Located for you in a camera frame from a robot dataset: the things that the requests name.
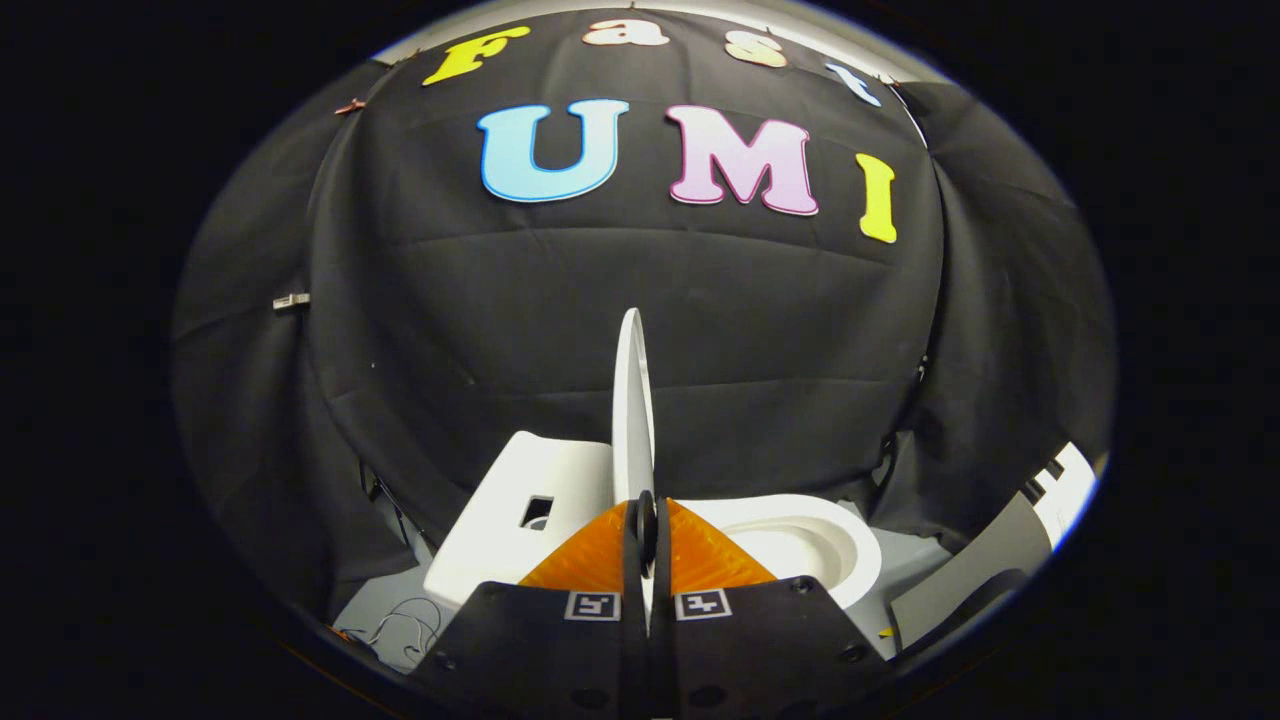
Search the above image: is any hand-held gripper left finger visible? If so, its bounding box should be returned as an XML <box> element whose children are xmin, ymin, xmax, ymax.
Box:
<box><xmin>410</xmin><ymin>497</ymin><xmax>649</xmax><ymax>720</ymax></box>

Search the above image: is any white rack with dark bars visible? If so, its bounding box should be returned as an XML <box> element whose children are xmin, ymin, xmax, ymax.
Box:
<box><xmin>1018</xmin><ymin>441</ymin><xmax>1101</xmax><ymax>553</ymax></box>

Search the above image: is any grey flat panel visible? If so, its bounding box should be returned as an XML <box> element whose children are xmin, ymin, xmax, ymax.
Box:
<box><xmin>890</xmin><ymin>490</ymin><xmax>1053</xmax><ymax>653</ymax></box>

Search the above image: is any thin grey cable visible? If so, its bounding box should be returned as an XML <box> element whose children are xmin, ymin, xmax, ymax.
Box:
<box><xmin>340</xmin><ymin>598</ymin><xmax>443</xmax><ymax>668</ymax></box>

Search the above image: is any white toilet seat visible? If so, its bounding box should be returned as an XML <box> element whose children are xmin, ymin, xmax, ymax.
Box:
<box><xmin>688</xmin><ymin>495</ymin><xmax>883</xmax><ymax>611</ymax></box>

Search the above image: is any black backdrop cloth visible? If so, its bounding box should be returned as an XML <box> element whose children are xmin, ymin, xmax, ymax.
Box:
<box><xmin>170</xmin><ymin>10</ymin><xmax>1116</xmax><ymax>621</ymax></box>

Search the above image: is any white toilet lid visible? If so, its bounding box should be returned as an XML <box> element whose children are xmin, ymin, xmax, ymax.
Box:
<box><xmin>612</xmin><ymin>308</ymin><xmax>658</xmax><ymax>506</ymax></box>

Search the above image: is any white ceramic toilet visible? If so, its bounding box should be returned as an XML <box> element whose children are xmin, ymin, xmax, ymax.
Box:
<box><xmin>425</xmin><ymin>432</ymin><xmax>883</xmax><ymax>613</ymax></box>

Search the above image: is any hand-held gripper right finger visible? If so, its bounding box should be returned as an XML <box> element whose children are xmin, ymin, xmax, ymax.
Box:
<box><xmin>648</xmin><ymin>497</ymin><xmax>891</xmax><ymax>720</ymax></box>

